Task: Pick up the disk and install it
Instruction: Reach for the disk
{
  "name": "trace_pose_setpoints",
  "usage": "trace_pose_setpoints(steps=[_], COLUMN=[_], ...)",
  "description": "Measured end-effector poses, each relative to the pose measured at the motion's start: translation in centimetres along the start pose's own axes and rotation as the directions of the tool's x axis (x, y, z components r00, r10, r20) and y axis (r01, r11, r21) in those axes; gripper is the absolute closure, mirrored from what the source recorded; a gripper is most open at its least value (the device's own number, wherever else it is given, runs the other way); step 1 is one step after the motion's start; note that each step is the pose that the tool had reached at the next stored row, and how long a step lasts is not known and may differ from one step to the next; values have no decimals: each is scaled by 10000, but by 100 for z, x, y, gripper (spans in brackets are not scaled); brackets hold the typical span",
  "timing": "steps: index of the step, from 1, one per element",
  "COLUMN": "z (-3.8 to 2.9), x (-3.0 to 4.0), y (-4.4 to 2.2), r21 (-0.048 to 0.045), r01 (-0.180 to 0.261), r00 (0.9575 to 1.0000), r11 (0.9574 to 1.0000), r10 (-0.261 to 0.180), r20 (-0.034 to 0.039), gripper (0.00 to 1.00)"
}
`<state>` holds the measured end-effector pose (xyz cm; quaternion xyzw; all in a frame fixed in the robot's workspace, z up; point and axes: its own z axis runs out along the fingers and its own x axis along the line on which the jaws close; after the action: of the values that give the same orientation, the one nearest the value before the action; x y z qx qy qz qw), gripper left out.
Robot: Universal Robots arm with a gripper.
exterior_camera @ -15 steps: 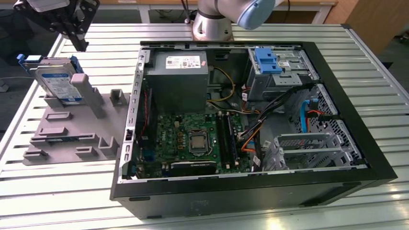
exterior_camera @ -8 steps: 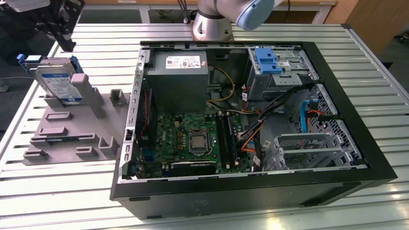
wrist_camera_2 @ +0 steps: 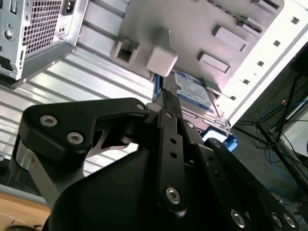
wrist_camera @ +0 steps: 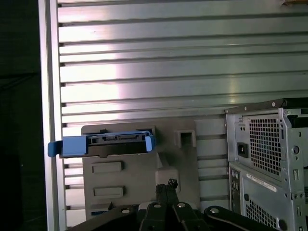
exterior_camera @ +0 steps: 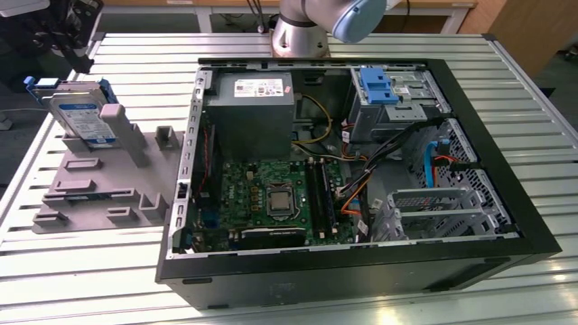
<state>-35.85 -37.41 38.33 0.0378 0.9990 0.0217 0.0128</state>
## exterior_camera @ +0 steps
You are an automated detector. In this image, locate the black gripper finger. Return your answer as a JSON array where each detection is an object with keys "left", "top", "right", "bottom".
[{"left": 55, "top": 32, "right": 95, "bottom": 74}]

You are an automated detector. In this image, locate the hard disk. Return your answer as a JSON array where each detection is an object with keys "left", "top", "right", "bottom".
[{"left": 24, "top": 77, "right": 119, "bottom": 150}]

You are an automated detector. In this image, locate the silver disk bay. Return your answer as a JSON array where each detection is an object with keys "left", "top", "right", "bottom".
[{"left": 373, "top": 188, "right": 521, "bottom": 243}]

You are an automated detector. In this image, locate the black chair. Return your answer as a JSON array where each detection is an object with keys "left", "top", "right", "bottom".
[{"left": 0, "top": 50, "right": 51, "bottom": 93}]

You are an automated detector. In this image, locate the white workbench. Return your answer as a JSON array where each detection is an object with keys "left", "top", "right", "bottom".
[{"left": 96, "top": 0, "right": 479, "bottom": 35}]

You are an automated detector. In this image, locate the grey parts rack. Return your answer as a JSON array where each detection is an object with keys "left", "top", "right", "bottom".
[{"left": 32, "top": 104, "right": 187, "bottom": 235}]

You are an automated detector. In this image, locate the grey power supply unit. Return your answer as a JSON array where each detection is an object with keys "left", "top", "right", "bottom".
[{"left": 206, "top": 72, "right": 298, "bottom": 162}]

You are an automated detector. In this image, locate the green motherboard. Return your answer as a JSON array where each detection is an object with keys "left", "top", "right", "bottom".
[{"left": 194, "top": 158, "right": 362, "bottom": 253}]

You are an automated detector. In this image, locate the silver CPU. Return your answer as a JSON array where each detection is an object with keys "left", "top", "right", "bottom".
[{"left": 270, "top": 192, "right": 292, "bottom": 209}]

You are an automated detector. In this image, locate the CPU socket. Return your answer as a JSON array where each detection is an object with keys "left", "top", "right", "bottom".
[{"left": 264, "top": 182, "right": 302, "bottom": 221}]

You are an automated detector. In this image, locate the blue drive latch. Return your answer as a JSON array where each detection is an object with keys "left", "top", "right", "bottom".
[{"left": 359, "top": 67, "right": 399, "bottom": 105}]

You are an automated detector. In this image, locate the black graphics card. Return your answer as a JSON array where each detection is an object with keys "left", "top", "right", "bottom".
[{"left": 239, "top": 227, "right": 307, "bottom": 250}]

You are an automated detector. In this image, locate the black RAM stick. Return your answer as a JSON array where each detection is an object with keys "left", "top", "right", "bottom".
[{"left": 316, "top": 158, "right": 339, "bottom": 236}]

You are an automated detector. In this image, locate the metal optical drive cage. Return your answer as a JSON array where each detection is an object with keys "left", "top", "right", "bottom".
[{"left": 347, "top": 66, "right": 453, "bottom": 143}]

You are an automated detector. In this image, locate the black open PC case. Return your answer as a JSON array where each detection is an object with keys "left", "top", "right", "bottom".
[{"left": 155, "top": 57, "right": 563, "bottom": 309}]

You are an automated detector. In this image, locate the wooden cabinet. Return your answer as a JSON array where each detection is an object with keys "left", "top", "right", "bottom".
[{"left": 458, "top": 0, "right": 578, "bottom": 81}]

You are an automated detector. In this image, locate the yellow wire bundle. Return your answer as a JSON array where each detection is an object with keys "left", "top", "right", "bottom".
[{"left": 292, "top": 94, "right": 334, "bottom": 146}]

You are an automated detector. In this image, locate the black cable bundle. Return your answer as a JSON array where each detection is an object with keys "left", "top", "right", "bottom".
[{"left": 337, "top": 121, "right": 442, "bottom": 199}]

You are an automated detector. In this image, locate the blue wire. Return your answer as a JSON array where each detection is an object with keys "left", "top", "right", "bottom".
[{"left": 423, "top": 139, "right": 451, "bottom": 189}]

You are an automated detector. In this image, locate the red orange wire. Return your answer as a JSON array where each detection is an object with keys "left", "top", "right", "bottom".
[{"left": 431, "top": 154, "right": 459, "bottom": 169}]

